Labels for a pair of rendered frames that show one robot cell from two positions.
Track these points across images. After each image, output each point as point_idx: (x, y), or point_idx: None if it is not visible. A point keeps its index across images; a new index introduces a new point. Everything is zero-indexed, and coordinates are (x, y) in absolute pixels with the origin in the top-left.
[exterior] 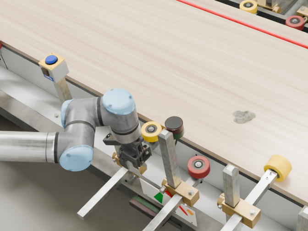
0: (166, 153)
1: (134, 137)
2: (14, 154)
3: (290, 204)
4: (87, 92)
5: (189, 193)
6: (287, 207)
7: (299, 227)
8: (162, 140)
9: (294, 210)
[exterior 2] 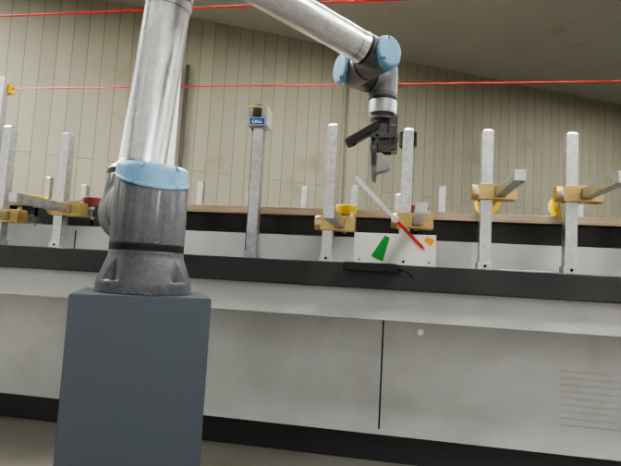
0: (410, 153)
1: (395, 107)
2: (339, 18)
3: (505, 248)
4: (230, 232)
5: (429, 211)
6: (501, 256)
7: (568, 153)
8: (409, 133)
9: (509, 255)
